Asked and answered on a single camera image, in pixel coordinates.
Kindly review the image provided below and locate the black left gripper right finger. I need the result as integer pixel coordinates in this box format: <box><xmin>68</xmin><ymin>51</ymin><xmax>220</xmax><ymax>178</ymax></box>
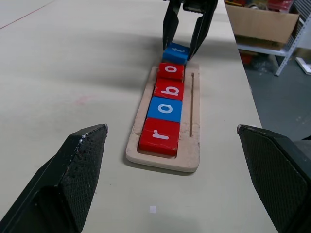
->
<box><xmin>236</xmin><ymin>124</ymin><xmax>311</xmax><ymax>233</ymax></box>

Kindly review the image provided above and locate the blue letter o block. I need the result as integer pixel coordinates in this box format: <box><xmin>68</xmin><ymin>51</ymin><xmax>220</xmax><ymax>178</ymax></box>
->
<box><xmin>146</xmin><ymin>96</ymin><xmax>183</xmax><ymax>124</ymax></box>

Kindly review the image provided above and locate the red letter r block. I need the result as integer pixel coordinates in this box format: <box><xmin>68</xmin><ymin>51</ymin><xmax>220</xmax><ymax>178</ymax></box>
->
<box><xmin>138</xmin><ymin>118</ymin><xmax>180</xmax><ymax>157</ymax></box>

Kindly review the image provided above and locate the red letter b block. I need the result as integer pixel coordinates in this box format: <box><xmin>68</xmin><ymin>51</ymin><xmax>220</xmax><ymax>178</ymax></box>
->
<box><xmin>153</xmin><ymin>78</ymin><xmax>185</xmax><ymax>101</ymax></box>

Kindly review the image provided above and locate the blue letter t block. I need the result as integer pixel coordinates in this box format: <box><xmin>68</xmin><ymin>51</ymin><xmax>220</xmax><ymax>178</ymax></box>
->
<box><xmin>162</xmin><ymin>42</ymin><xmax>190</xmax><ymax>65</ymax></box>

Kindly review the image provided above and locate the red letter o block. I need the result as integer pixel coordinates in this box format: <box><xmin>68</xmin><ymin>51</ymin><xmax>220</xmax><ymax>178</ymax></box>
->
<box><xmin>157</xmin><ymin>62</ymin><xmax>185</xmax><ymax>81</ymax></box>

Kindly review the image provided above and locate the wooden letter tray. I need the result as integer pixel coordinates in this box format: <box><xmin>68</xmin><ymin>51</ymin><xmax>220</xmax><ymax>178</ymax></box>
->
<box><xmin>125</xmin><ymin>62</ymin><xmax>201</xmax><ymax>173</ymax></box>

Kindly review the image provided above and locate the white flat floor item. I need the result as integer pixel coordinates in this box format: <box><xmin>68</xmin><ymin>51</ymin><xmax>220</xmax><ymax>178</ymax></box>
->
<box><xmin>295</xmin><ymin>57</ymin><xmax>311</xmax><ymax>75</ymax></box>

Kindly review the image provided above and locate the white metal shelf rack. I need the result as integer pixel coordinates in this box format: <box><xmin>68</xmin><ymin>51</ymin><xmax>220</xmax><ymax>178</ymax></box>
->
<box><xmin>237</xmin><ymin>14</ymin><xmax>311</xmax><ymax>77</ymax></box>

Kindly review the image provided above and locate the brown cardboard box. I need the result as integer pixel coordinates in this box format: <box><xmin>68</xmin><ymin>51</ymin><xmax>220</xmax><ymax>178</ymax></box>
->
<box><xmin>225</xmin><ymin>2</ymin><xmax>300</xmax><ymax>51</ymax></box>

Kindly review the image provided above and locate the red box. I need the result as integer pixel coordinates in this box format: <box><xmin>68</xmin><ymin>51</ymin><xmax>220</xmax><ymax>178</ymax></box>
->
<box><xmin>264</xmin><ymin>0</ymin><xmax>294</xmax><ymax>12</ymax></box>

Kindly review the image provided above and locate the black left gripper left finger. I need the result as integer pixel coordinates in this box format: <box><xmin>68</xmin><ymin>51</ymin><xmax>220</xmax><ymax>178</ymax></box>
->
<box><xmin>0</xmin><ymin>123</ymin><xmax>109</xmax><ymax>233</ymax></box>

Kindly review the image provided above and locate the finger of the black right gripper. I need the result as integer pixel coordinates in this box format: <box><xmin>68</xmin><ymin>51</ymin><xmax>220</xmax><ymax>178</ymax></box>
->
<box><xmin>162</xmin><ymin>0</ymin><xmax>183</xmax><ymax>53</ymax></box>
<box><xmin>187</xmin><ymin>0</ymin><xmax>219</xmax><ymax>61</ymax></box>

